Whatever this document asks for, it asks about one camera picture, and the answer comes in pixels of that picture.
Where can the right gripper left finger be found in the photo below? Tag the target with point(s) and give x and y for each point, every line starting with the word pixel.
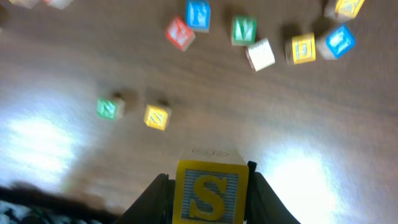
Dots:
pixel 154 205

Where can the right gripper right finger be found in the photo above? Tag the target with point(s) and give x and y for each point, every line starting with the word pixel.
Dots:
pixel 263 206

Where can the yellow S block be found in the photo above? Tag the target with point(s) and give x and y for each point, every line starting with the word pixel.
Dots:
pixel 157 117
pixel 210 187

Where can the green R block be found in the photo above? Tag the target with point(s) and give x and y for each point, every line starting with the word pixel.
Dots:
pixel 112 108

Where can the white red-edge block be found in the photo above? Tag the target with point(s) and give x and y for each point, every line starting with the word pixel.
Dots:
pixel 260 55

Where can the yellow block lower right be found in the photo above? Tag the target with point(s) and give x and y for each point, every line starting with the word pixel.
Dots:
pixel 300 49

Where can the red V block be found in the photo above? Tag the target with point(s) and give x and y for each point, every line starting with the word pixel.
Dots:
pixel 179 34

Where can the green V block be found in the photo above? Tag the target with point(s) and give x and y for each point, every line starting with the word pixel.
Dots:
pixel 243 30

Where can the blue I block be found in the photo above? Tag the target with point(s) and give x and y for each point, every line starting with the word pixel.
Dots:
pixel 335 43

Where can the blue P block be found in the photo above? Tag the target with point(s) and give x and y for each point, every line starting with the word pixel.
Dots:
pixel 198 13

